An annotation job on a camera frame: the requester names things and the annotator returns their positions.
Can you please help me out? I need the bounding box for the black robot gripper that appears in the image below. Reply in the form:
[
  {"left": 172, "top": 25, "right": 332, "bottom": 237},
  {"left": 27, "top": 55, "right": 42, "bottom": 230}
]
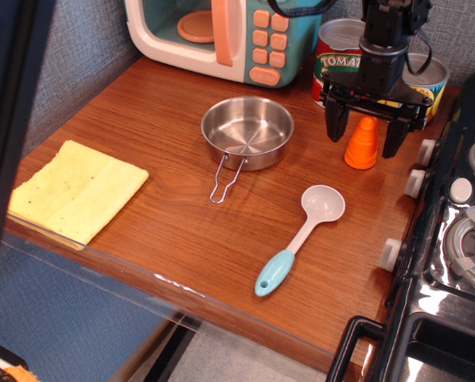
[{"left": 319, "top": 37, "right": 434, "bottom": 159}]

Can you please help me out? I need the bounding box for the orange toy carrot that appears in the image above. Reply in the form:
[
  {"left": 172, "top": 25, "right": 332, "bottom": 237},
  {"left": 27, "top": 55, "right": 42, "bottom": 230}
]
[{"left": 344, "top": 115, "right": 378, "bottom": 170}]

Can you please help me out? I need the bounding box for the yellow folded towel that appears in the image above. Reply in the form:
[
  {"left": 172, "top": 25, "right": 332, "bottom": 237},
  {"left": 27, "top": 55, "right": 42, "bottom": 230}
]
[{"left": 8, "top": 140, "right": 149, "bottom": 251}]

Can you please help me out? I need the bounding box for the pineapple slices can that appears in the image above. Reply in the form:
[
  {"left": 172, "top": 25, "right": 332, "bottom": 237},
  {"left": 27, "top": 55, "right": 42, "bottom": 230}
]
[{"left": 402, "top": 53, "right": 450, "bottom": 130}]

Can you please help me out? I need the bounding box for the tomato sauce can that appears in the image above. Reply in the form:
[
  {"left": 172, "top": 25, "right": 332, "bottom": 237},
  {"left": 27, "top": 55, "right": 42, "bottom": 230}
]
[{"left": 312, "top": 18, "right": 365, "bottom": 107}]

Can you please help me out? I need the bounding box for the small steel pan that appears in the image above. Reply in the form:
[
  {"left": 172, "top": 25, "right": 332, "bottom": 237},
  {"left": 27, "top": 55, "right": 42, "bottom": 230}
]
[{"left": 201, "top": 96, "right": 294, "bottom": 205}]

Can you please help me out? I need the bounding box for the teal toy microwave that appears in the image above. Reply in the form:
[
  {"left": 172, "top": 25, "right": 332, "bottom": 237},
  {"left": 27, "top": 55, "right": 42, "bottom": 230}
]
[{"left": 124, "top": 1, "right": 321, "bottom": 88}]

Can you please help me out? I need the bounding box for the black toy stove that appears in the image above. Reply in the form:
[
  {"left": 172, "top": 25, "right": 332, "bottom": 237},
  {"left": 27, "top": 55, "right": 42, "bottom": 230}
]
[{"left": 327, "top": 73, "right": 475, "bottom": 381}]

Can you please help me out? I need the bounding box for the orange fuzzy object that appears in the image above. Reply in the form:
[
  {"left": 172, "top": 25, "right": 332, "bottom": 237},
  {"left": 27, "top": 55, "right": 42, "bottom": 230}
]
[{"left": 0, "top": 365, "right": 39, "bottom": 382}]

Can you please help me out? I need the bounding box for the grey spoon teal handle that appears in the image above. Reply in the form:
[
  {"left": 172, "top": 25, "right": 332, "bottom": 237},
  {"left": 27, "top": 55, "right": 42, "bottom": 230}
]
[{"left": 255, "top": 185, "right": 346, "bottom": 297}]

